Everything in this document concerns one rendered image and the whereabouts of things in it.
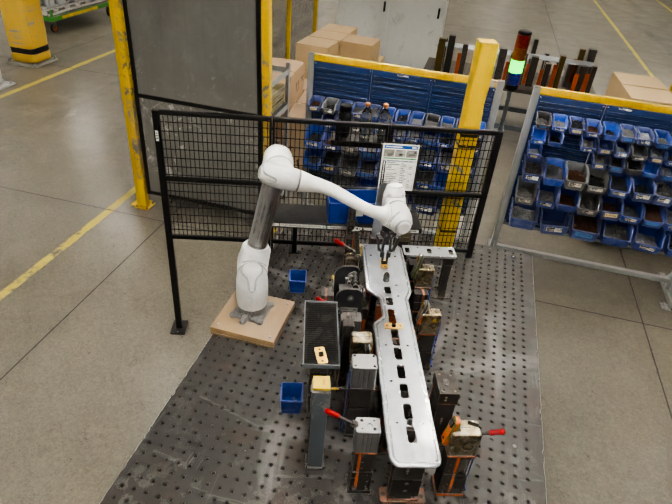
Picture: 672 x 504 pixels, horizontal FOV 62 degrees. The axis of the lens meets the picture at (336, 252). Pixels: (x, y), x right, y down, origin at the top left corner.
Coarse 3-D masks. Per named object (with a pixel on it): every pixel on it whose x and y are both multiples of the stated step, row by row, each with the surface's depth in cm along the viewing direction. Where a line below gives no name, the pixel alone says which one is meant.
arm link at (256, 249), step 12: (276, 144) 265; (264, 156) 262; (288, 156) 258; (264, 192) 269; (276, 192) 269; (264, 204) 272; (276, 204) 274; (264, 216) 275; (252, 228) 282; (264, 228) 279; (252, 240) 284; (264, 240) 284; (240, 252) 290; (252, 252) 285; (264, 252) 287; (240, 264) 288; (264, 264) 289
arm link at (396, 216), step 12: (300, 180) 249; (312, 180) 251; (324, 180) 255; (324, 192) 254; (336, 192) 252; (348, 192) 253; (348, 204) 252; (360, 204) 249; (396, 204) 252; (372, 216) 249; (384, 216) 248; (396, 216) 246; (408, 216) 247; (396, 228) 246; (408, 228) 247
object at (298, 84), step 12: (276, 60) 564; (288, 60) 567; (276, 72) 531; (300, 72) 557; (300, 84) 565; (300, 96) 578; (300, 108) 541; (288, 132) 529; (300, 132) 527; (288, 144) 536; (300, 144) 534; (300, 168) 548
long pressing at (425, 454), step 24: (408, 288) 272; (384, 312) 255; (408, 312) 258; (384, 336) 242; (408, 336) 244; (384, 360) 230; (408, 360) 231; (384, 384) 219; (408, 384) 220; (384, 408) 209; (432, 432) 202; (408, 456) 193; (432, 456) 194
